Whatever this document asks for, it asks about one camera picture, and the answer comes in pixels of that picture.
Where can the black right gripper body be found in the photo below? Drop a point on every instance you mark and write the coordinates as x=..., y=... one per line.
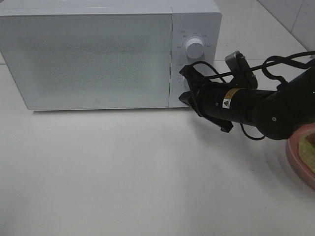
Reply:
x=205, y=100

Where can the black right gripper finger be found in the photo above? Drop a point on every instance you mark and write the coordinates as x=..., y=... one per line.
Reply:
x=187, y=98
x=192, y=75

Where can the pink round plate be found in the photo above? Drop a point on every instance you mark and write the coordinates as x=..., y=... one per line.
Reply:
x=292, y=153

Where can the white bread sandwich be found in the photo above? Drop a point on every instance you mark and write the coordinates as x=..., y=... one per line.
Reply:
x=307, y=150

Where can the white microwave door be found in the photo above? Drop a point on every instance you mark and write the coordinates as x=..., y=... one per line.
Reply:
x=89, y=61

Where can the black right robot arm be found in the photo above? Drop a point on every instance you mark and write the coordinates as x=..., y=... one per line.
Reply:
x=277, y=97

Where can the white upper power knob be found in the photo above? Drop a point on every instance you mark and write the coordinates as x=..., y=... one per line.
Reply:
x=194, y=47

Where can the white microwave oven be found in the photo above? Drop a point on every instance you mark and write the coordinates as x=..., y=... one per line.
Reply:
x=190, y=18

